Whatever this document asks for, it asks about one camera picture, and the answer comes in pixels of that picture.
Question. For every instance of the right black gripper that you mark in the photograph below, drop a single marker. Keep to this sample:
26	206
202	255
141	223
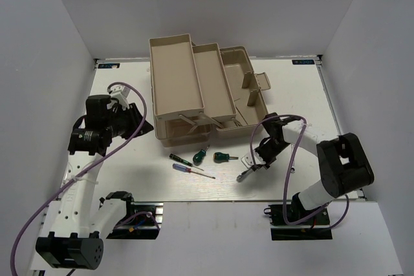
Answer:
267	161

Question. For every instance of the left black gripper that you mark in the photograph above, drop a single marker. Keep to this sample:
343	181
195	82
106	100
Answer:
136	118

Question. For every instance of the beige plastic toolbox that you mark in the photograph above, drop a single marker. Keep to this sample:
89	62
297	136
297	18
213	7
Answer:
200	89

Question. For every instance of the long silver wrench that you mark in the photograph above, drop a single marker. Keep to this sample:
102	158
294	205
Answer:
242	176

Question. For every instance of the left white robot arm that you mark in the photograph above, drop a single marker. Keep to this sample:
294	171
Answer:
76	237

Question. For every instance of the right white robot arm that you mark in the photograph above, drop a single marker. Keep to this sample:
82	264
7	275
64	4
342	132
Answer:
343	164

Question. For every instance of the green orange stubby screwdriver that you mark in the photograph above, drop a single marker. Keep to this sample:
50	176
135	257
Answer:
219	157

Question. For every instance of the short silver wrench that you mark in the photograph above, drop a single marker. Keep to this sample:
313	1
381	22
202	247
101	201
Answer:
292	169

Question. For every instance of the black precision screwdriver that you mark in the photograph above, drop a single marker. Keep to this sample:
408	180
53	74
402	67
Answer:
181	161

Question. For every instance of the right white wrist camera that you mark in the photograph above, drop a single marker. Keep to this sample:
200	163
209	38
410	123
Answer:
248	160

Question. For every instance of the blue handled screwdriver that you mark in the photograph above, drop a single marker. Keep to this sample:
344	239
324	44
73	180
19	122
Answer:
185	169

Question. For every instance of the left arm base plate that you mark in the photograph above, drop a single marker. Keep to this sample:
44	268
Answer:
139	223

